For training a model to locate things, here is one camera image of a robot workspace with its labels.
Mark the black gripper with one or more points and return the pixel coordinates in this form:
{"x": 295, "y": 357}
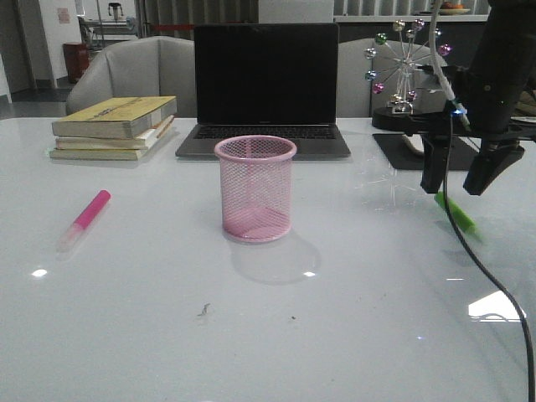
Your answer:
{"x": 486, "y": 110}

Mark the green highlighter pen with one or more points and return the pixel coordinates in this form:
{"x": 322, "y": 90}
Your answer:
{"x": 465, "y": 225}

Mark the pink highlighter pen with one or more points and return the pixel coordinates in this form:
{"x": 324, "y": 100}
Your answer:
{"x": 70, "y": 237}

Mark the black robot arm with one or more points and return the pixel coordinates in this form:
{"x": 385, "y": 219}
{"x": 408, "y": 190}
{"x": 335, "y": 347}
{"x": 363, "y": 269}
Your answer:
{"x": 506, "y": 51}

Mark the pink mesh pen holder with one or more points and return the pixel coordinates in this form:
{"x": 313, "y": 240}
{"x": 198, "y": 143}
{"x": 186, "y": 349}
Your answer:
{"x": 255, "y": 186}

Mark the white computer mouse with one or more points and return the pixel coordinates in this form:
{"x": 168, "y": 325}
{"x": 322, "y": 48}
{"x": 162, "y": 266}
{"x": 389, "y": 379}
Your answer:
{"x": 414, "y": 145}

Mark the black mouse pad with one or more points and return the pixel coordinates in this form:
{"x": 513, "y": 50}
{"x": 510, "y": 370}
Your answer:
{"x": 401, "y": 157}

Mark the ferris wheel desk toy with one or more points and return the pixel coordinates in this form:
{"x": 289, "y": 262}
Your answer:
{"x": 421, "y": 84}

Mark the right grey chair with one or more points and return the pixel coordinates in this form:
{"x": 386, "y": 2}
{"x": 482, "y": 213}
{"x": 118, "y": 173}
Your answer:
{"x": 367, "y": 76}

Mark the grey chair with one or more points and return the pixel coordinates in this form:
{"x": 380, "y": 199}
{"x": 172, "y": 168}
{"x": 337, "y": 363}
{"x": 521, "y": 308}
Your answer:
{"x": 158, "y": 65}
{"x": 367, "y": 76}

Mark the fruit bowl on counter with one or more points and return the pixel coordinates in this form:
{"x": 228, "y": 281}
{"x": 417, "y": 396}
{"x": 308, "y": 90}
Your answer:
{"x": 451, "y": 8}

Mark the grey open laptop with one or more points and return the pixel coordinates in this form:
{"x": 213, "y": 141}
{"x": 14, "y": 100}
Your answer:
{"x": 275, "y": 79}

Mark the middle white book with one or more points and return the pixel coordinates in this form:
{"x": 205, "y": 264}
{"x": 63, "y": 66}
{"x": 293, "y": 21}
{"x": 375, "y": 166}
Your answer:
{"x": 142, "y": 142}

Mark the left grey chair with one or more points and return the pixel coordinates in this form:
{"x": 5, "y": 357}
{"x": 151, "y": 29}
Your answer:
{"x": 158, "y": 65}

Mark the top yellow book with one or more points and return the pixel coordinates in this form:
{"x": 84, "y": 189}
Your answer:
{"x": 118, "y": 117}

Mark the bottom pale book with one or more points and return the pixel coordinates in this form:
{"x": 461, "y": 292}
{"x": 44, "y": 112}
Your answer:
{"x": 106, "y": 154}

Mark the red trash bin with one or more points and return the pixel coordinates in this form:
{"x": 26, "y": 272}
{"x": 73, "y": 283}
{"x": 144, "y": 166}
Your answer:
{"x": 76, "y": 57}

